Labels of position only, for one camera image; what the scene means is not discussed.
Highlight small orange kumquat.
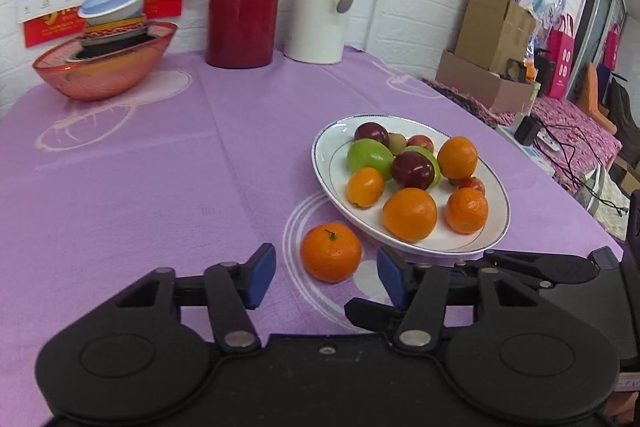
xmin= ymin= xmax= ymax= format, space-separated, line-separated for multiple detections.
xmin=346 ymin=167 xmax=385 ymax=208

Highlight yellow red plum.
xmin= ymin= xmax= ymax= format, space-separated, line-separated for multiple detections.
xmin=449 ymin=176 xmax=486 ymax=194

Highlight folded patterned cloth stack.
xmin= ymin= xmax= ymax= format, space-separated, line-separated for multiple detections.
xmin=575 ymin=165 xmax=629 ymax=242

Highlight white power strip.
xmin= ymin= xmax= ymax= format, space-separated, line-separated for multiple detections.
xmin=496 ymin=126 xmax=555 ymax=176

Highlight dark red plum right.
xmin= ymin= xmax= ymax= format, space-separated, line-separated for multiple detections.
xmin=392 ymin=150 xmax=435 ymax=191

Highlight dark red plum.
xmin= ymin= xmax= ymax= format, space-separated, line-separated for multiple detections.
xmin=392 ymin=150 xmax=435 ymax=191
xmin=354 ymin=121 xmax=390 ymax=146

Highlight pink floral bedspread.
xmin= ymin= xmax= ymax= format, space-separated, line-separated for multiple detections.
xmin=532 ymin=98 xmax=622 ymax=194

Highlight black power adapter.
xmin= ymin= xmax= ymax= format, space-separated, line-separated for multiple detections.
xmin=512 ymin=114 xmax=541 ymax=146

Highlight large green fruit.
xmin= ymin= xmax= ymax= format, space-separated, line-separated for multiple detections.
xmin=347 ymin=139 xmax=395 ymax=181

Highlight tan longan front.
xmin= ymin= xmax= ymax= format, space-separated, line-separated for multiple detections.
xmin=388 ymin=132 xmax=408 ymax=156

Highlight small red fruit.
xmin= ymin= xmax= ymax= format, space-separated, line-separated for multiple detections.
xmin=407 ymin=134 xmax=435 ymax=153

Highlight purple tablecloth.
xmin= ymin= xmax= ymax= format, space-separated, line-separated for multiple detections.
xmin=1 ymin=51 xmax=612 ymax=426

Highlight orange chair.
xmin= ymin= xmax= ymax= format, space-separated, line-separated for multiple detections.
xmin=577 ymin=62 xmax=617 ymax=135

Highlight dark red plum left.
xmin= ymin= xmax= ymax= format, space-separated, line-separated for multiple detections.
xmin=354 ymin=121 xmax=390 ymax=146

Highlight patterned brown cloth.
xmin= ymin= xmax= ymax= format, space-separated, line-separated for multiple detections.
xmin=422 ymin=78 xmax=515 ymax=129

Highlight flat cardboard box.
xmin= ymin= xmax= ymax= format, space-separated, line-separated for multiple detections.
xmin=435 ymin=51 xmax=535 ymax=113

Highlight pink shopping bag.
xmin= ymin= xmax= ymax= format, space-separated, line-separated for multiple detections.
xmin=544 ymin=13 xmax=575 ymax=100

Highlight orange glass bowl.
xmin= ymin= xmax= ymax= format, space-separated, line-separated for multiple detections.
xmin=32 ymin=20 xmax=178 ymax=102

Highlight tall cardboard box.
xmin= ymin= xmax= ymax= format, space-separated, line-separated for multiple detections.
xmin=454 ymin=0 xmax=536 ymax=75

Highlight white thermos jug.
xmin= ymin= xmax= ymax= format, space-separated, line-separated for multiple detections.
xmin=283 ymin=0 xmax=355 ymax=65

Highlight stacked bowls with blue lid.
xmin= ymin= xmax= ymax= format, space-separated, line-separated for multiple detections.
xmin=66 ymin=0 xmax=152 ymax=63

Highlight black cable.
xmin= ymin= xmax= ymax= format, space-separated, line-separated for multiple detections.
xmin=539 ymin=123 xmax=630 ymax=214

